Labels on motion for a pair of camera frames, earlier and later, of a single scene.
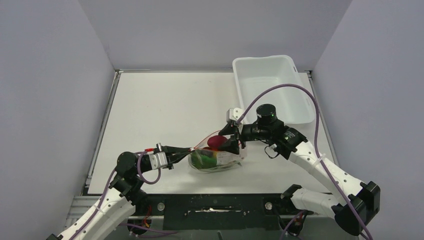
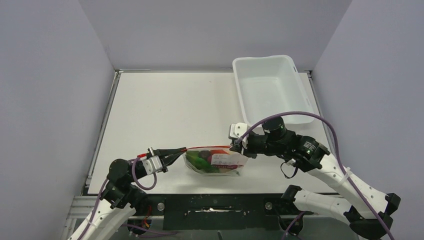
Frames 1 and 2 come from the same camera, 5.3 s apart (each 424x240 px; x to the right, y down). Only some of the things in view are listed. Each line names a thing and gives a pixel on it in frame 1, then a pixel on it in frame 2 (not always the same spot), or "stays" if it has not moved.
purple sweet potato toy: [214, 141] -> [206, 154]
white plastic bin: [254, 74] stays
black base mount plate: [214, 212] stays
